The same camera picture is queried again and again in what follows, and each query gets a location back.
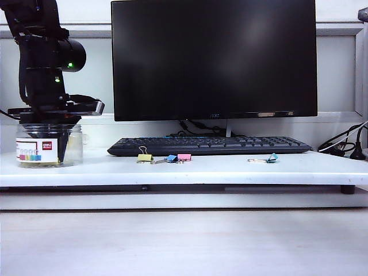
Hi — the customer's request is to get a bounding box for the white cable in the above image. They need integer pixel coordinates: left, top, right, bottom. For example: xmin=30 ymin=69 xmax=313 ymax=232
xmin=318 ymin=120 xmax=368 ymax=152

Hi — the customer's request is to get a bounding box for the black looped cable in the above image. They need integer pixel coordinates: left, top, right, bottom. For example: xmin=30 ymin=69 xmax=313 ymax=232
xmin=317 ymin=122 xmax=368 ymax=158

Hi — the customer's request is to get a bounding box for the black computer keyboard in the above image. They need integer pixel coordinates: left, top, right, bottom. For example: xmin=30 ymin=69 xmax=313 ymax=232
xmin=106 ymin=136 xmax=313 ymax=158

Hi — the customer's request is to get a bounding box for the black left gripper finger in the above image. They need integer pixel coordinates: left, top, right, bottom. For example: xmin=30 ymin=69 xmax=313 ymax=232
xmin=49 ymin=123 xmax=78 ymax=165
xmin=22 ymin=124 xmax=49 ymax=138

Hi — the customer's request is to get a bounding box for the grey partition frame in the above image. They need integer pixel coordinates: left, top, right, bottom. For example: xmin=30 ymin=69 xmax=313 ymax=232
xmin=0 ymin=17 xmax=368 ymax=125

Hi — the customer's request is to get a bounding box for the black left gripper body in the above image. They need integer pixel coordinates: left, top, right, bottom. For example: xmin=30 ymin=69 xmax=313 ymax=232
xmin=7 ymin=96 xmax=97 ymax=125

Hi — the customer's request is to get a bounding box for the black monitor cable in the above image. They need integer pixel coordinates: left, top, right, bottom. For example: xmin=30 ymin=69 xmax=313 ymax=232
xmin=178 ymin=120 xmax=228 ymax=136

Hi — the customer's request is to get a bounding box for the teal binder clip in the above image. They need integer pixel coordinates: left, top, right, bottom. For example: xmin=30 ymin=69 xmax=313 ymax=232
xmin=247 ymin=152 xmax=279 ymax=164

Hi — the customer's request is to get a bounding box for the blue binder clip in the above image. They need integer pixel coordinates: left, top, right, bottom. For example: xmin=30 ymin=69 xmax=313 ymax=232
xmin=150 ymin=154 xmax=177 ymax=166

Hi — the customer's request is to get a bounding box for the black power plug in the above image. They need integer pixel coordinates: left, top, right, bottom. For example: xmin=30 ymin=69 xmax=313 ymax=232
xmin=349 ymin=125 xmax=367 ymax=160

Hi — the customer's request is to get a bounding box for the white raised desk board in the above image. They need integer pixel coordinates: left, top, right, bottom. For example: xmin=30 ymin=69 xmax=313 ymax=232
xmin=0 ymin=148 xmax=368 ymax=187

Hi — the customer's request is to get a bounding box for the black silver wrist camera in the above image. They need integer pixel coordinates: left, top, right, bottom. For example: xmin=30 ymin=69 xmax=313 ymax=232
xmin=68 ymin=94 xmax=105 ymax=116

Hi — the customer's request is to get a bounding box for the black computer monitor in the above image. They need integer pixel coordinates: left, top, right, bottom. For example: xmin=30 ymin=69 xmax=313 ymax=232
xmin=110 ymin=0 xmax=319 ymax=122

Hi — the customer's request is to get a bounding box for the round transparent plastic box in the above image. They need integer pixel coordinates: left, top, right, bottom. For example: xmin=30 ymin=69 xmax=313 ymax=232
xmin=16 ymin=123 xmax=84 ymax=168

